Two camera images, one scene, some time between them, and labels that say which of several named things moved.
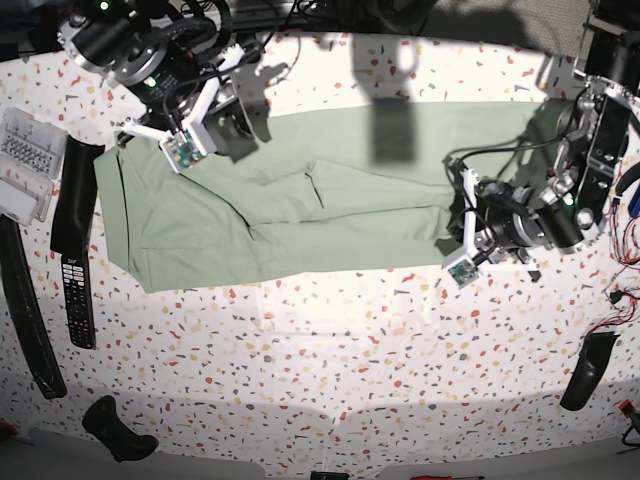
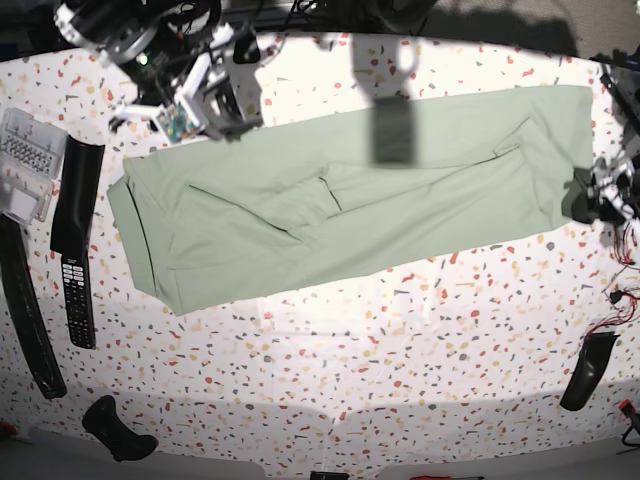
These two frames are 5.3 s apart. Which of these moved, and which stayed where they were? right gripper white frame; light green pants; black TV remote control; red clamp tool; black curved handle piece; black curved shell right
Moved: right gripper white frame; light green pants
Stayed: black curved shell right; red clamp tool; black TV remote control; black curved handle piece
